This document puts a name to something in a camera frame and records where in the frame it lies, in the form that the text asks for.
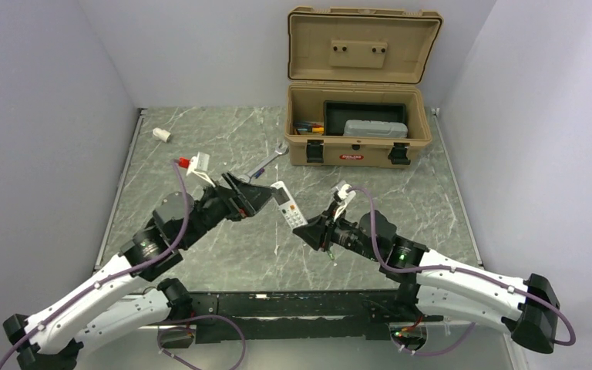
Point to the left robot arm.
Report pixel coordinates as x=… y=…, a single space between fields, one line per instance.
x=119 y=297

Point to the colourful tools in toolbox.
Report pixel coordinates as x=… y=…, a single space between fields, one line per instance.
x=306 y=128

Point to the grey plastic case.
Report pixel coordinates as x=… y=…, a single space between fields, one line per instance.
x=372 y=128

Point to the aluminium frame rail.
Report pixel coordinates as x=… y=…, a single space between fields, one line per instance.
x=157 y=304

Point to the white remote control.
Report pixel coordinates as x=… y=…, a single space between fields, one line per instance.
x=287 y=205

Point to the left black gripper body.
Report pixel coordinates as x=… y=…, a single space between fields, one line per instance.
x=216 y=206

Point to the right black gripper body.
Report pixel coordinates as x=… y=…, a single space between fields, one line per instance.
x=345 y=234

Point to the white plastic tube piece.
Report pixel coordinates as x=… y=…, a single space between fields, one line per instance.
x=161 y=135

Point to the silver open-end wrench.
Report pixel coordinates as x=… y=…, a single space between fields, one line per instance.
x=280 y=150

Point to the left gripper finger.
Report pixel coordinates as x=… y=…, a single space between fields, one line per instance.
x=236 y=187
x=253 y=198

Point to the black tray in toolbox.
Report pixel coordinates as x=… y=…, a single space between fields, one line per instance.
x=337 y=113

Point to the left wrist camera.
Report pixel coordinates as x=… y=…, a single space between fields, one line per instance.
x=196 y=168

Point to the tan plastic toolbox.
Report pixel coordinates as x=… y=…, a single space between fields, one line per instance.
x=357 y=55

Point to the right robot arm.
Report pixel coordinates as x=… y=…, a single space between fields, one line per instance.
x=432 y=284

